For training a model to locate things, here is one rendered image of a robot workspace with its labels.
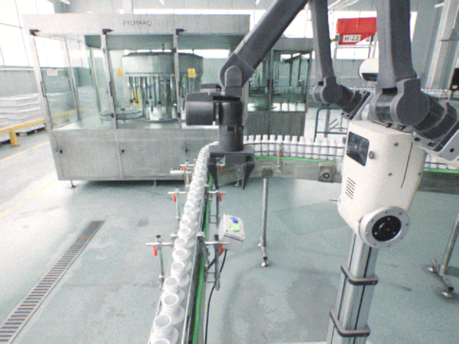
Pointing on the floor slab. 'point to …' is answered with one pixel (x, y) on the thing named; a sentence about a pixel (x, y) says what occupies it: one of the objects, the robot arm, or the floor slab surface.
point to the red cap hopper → (366, 29)
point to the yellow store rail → (19, 129)
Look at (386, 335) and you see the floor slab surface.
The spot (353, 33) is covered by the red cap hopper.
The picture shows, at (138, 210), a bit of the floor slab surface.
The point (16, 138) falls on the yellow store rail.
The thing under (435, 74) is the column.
